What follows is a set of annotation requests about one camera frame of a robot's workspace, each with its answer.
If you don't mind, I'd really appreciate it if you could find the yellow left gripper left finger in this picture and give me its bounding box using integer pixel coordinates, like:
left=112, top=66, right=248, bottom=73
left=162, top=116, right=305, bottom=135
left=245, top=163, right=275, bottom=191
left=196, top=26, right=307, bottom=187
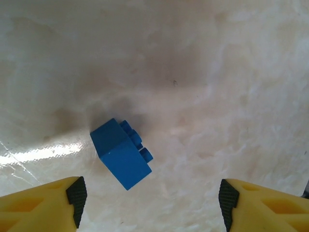
left=0, top=176, right=87, bottom=232

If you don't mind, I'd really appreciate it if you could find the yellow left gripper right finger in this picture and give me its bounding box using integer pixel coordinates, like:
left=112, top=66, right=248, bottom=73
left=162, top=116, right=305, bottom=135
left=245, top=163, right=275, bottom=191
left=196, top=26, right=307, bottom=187
left=218, top=178, right=309, bottom=232

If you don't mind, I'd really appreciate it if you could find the blue square lego brick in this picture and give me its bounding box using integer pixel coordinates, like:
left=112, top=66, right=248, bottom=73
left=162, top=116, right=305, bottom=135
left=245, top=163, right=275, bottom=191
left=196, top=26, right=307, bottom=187
left=90, top=117, right=153, bottom=191

